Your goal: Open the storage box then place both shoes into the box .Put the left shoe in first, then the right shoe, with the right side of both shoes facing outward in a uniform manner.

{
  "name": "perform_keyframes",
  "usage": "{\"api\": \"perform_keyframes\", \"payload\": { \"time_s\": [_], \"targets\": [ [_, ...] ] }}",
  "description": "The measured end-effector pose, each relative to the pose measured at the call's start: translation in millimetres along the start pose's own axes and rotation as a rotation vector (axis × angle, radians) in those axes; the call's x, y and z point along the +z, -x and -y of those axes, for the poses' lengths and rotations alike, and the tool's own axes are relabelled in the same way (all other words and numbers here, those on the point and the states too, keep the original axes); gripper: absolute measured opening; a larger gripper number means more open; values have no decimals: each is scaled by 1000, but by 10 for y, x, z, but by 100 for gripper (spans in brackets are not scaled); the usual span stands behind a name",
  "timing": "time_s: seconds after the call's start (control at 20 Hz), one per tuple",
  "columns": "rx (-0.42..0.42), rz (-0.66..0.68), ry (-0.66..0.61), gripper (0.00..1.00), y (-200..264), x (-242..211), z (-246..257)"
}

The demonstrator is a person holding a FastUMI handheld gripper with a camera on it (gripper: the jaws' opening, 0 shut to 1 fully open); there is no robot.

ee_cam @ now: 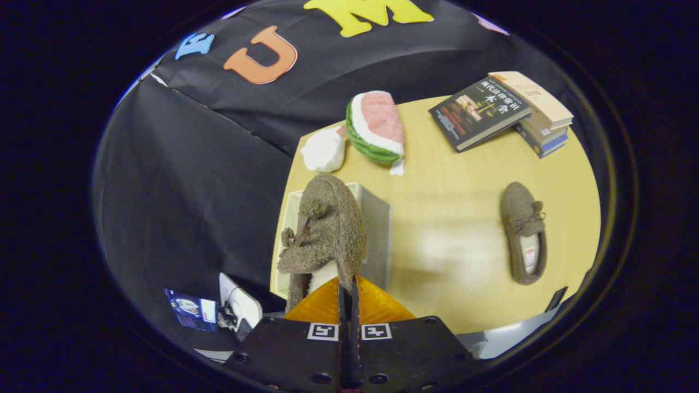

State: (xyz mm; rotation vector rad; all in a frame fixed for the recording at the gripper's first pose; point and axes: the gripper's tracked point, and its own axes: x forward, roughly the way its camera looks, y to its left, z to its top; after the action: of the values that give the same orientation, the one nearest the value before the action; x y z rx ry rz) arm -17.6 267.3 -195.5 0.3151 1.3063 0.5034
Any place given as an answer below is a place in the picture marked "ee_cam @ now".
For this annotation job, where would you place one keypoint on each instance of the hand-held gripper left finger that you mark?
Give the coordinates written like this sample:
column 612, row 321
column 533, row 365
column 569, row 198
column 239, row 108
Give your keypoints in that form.
column 295, row 355

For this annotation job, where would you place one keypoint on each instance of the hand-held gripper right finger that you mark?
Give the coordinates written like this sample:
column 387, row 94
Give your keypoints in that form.
column 409, row 355

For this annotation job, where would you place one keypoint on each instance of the beige storage box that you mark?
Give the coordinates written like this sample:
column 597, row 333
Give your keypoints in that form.
column 378, row 240

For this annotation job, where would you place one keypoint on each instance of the brown fuzzy shoe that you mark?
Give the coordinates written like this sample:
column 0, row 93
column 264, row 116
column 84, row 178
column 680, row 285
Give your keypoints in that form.
column 521, row 218
column 336, row 218

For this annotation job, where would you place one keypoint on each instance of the white power adapter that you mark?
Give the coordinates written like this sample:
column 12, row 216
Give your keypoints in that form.
column 243, row 305

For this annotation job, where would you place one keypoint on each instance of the blue printed packet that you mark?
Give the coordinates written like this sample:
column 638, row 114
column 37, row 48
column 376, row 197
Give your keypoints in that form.
column 188, row 308

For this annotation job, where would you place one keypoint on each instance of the black flat device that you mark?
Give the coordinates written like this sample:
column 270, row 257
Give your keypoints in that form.
column 557, row 299

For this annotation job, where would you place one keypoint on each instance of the black backdrop cloth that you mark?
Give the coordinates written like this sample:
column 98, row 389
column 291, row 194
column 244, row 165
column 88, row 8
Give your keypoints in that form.
column 185, row 180

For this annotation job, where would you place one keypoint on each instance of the white plush toy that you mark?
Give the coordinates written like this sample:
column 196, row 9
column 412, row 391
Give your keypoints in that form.
column 323, row 150

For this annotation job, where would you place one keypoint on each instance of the watermelon slice plush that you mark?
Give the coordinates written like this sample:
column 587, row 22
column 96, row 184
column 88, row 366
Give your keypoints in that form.
column 377, row 125

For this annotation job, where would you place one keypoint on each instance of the blue-edged book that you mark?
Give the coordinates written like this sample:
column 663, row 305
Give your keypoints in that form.
column 549, row 147

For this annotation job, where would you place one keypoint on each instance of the black cover book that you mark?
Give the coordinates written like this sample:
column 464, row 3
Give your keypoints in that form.
column 478, row 112

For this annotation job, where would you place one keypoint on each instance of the grey book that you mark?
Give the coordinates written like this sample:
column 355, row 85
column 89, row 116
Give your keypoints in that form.
column 546, row 132

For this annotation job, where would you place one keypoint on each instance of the tan cover book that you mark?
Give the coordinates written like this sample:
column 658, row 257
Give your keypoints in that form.
column 532, row 95

